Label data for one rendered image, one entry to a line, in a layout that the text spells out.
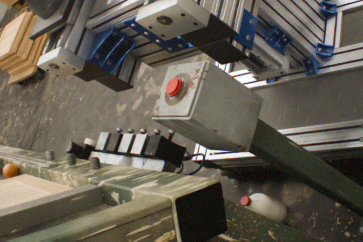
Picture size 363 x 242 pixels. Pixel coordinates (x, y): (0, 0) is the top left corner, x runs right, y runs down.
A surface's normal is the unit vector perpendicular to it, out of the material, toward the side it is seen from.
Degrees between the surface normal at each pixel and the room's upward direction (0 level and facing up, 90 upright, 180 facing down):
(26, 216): 90
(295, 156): 90
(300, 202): 0
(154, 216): 90
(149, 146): 0
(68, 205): 90
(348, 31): 0
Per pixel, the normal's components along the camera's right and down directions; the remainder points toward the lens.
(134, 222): 0.63, -0.02
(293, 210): -0.71, -0.41
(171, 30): -0.23, 0.90
